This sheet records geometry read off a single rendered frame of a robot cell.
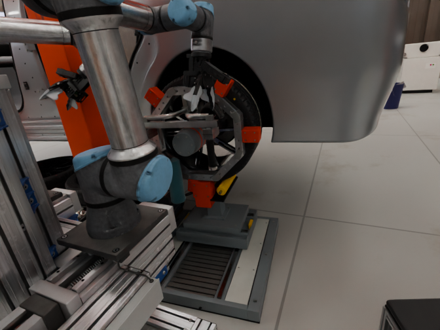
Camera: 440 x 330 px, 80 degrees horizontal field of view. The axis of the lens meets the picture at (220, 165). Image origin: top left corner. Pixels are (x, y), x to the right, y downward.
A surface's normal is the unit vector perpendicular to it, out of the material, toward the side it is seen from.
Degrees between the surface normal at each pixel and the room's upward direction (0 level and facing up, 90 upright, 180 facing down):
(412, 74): 90
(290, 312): 0
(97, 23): 138
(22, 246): 90
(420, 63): 90
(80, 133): 90
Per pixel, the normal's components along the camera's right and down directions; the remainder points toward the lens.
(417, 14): -0.40, 0.37
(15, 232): 0.91, 0.07
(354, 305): -0.10, -0.92
